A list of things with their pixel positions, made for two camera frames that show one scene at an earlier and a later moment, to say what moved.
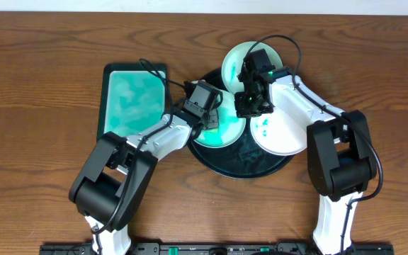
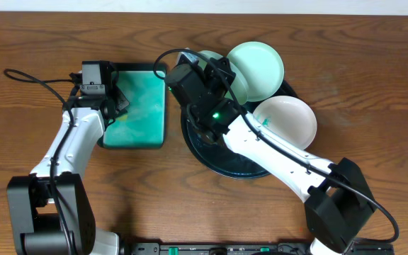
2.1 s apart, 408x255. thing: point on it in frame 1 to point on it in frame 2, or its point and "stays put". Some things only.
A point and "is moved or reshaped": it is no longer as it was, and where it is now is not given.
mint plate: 230,129 is moved or reshaped
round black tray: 244,160 stays put
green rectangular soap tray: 131,98 stays put
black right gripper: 252,107 to 222,71
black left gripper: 210,118 to 120,103
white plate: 280,132 stays put
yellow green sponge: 212,136 to 122,117
